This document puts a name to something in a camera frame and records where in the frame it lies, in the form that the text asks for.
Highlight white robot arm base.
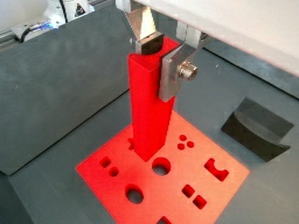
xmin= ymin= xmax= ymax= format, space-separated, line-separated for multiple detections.
xmin=43 ymin=0 xmax=95 ymax=27

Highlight aluminium frame rail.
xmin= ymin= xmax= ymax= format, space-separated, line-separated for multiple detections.
xmin=0 ymin=17 xmax=60 ymax=51

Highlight red insertion board with holes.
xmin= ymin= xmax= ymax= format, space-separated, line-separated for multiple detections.
xmin=76 ymin=113 xmax=250 ymax=224

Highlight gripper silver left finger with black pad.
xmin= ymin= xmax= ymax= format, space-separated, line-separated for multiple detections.
xmin=125 ymin=6 xmax=164 ymax=55

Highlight red arch peg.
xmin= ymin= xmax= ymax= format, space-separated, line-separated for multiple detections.
xmin=128 ymin=37 xmax=179 ymax=161

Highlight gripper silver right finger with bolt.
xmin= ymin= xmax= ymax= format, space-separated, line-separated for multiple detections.
xmin=159 ymin=22 xmax=211 ymax=102

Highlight dark grey upright panel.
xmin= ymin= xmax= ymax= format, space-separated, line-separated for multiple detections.
xmin=0 ymin=3 xmax=132 ymax=175

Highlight black cable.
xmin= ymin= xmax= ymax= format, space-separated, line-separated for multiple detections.
xmin=19 ymin=25 xmax=43 ymax=44

